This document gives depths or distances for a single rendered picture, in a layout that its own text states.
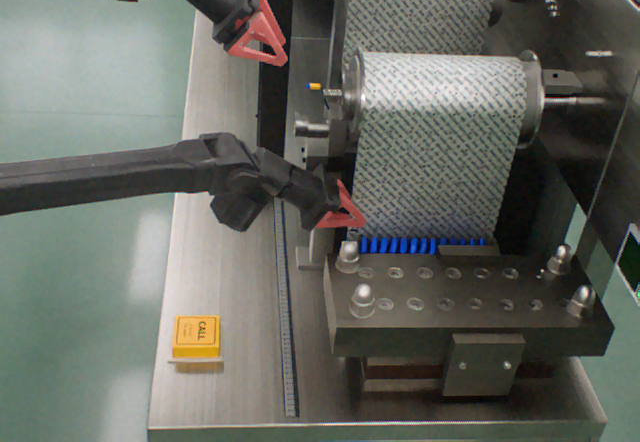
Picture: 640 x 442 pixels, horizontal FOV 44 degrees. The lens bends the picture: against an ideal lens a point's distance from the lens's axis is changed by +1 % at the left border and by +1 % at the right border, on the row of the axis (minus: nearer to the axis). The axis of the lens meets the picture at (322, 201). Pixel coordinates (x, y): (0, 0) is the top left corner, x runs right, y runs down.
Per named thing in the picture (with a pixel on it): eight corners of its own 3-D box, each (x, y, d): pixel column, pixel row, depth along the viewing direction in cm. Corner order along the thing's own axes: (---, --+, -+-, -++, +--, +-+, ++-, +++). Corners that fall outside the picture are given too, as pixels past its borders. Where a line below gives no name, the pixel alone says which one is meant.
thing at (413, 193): (345, 245, 126) (357, 146, 116) (488, 246, 129) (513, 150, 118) (346, 247, 126) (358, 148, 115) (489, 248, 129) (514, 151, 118)
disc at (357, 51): (343, 104, 128) (354, 24, 117) (346, 104, 128) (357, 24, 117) (352, 165, 117) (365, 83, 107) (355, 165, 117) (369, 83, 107)
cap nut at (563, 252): (543, 259, 124) (550, 237, 122) (565, 259, 125) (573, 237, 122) (550, 274, 122) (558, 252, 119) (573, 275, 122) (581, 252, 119)
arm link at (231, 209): (238, 172, 107) (214, 132, 112) (195, 232, 111) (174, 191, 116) (300, 187, 115) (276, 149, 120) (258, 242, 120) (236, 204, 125)
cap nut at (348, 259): (334, 257, 121) (336, 234, 118) (357, 257, 121) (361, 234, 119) (336, 273, 118) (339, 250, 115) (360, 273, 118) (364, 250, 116)
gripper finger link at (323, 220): (353, 247, 123) (303, 222, 119) (348, 219, 129) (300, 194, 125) (379, 217, 120) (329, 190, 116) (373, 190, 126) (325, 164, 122)
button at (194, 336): (175, 325, 125) (174, 314, 123) (220, 325, 125) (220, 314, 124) (171, 359, 119) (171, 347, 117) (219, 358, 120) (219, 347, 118)
